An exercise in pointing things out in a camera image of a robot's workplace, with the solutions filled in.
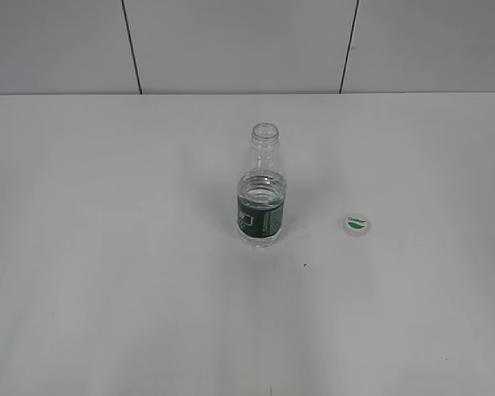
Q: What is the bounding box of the white green bottle cap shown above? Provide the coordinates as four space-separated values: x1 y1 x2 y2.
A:
342 213 371 238

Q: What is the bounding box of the clear green-label water bottle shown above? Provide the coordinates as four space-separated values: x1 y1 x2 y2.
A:
236 123 287 248

